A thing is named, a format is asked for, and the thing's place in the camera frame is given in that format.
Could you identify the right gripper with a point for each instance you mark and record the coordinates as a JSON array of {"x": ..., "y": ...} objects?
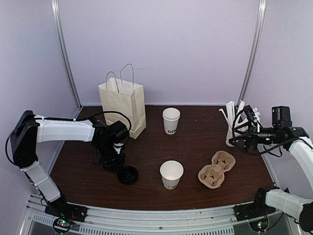
[{"x": 250, "y": 138}]

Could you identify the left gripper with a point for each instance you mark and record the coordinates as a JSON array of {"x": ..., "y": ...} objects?
[{"x": 117, "y": 166}]

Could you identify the white paper cup stack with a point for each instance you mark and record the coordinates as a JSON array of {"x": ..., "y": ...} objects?
[{"x": 170, "y": 120}]

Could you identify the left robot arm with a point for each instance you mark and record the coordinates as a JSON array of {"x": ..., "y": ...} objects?
[{"x": 32, "y": 129}]

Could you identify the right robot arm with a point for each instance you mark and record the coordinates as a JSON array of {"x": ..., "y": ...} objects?
[{"x": 292, "y": 150}]

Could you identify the cup holding stirrers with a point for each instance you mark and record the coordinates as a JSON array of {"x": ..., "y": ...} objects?
[{"x": 229, "y": 136}]

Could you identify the black cup lid stack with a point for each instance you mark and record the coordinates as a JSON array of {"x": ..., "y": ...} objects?
[{"x": 127, "y": 175}]

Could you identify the white wrapped stirrers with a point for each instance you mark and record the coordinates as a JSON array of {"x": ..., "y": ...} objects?
[{"x": 231, "y": 112}]

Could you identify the cardboard cup carrier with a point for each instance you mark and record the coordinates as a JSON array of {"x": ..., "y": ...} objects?
[{"x": 212, "y": 176}]

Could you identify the white paper bag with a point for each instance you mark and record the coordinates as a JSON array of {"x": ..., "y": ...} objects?
[{"x": 125, "y": 100}]

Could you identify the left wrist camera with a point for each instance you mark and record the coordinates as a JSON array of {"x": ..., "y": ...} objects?
[{"x": 118, "y": 147}]

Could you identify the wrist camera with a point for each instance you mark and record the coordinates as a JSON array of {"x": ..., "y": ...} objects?
[
  {"x": 118, "y": 147},
  {"x": 249, "y": 113}
]

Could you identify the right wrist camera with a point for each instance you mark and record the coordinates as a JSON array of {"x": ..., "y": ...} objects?
[{"x": 249, "y": 113}]

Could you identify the right aluminium frame post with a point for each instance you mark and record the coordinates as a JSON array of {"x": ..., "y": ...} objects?
[{"x": 260, "y": 20}]

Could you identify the aluminium frame post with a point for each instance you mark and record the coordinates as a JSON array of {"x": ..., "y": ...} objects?
[
  {"x": 260, "y": 20},
  {"x": 64, "y": 54}
]

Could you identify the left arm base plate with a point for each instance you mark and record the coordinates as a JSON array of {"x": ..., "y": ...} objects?
[{"x": 68, "y": 219}]

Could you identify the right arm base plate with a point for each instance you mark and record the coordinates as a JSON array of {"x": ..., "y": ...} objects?
[{"x": 256, "y": 215}]

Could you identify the front aluminium rail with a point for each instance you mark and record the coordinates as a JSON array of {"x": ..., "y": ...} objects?
[{"x": 213, "y": 221}]

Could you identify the left aluminium frame post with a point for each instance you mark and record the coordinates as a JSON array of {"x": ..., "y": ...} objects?
[{"x": 64, "y": 54}]

